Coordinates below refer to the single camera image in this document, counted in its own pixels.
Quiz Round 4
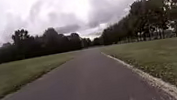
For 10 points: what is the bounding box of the grey asphalt path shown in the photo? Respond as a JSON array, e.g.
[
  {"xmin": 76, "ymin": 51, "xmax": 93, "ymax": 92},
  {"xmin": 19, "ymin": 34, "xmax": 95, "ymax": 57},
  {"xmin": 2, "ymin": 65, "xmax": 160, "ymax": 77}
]
[{"xmin": 0, "ymin": 35, "xmax": 177, "ymax": 100}]

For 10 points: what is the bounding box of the dark wood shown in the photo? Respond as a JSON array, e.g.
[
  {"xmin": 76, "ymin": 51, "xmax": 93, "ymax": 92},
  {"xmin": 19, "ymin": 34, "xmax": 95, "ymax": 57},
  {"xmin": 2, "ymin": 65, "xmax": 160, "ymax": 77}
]
[{"xmin": 0, "ymin": 18, "xmax": 95, "ymax": 65}]

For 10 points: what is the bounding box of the pale gravel strip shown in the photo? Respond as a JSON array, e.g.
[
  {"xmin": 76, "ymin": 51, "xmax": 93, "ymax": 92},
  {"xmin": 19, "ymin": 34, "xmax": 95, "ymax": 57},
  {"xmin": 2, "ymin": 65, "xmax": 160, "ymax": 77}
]
[{"xmin": 100, "ymin": 40, "xmax": 177, "ymax": 100}]

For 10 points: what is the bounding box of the row of trees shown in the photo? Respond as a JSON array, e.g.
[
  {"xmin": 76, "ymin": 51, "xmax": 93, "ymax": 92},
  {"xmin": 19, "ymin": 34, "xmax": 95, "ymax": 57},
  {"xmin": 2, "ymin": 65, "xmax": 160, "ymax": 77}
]
[{"xmin": 86, "ymin": 0, "xmax": 177, "ymax": 50}]

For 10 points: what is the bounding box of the grass field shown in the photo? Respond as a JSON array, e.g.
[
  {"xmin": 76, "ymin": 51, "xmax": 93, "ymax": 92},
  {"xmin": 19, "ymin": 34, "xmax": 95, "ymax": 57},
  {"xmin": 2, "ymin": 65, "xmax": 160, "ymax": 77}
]
[
  {"xmin": 99, "ymin": 35, "xmax": 177, "ymax": 100},
  {"xmin": 0, "ymin": 50, "xmax": 84, "ymax": 100}
]

